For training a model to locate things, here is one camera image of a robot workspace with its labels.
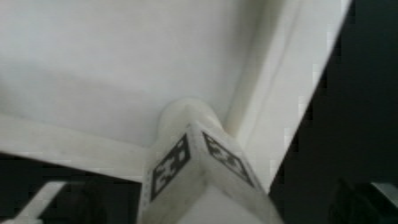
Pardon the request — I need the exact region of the white square table top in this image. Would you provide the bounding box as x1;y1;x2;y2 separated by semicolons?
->
0;0;354;194

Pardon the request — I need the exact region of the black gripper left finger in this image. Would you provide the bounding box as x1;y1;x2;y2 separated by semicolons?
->
0;179;144;224

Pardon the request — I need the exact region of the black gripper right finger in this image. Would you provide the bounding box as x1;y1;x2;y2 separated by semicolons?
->
327;179;398;224

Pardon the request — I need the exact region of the white table leg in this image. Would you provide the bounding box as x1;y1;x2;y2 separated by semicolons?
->
137;98;284;224

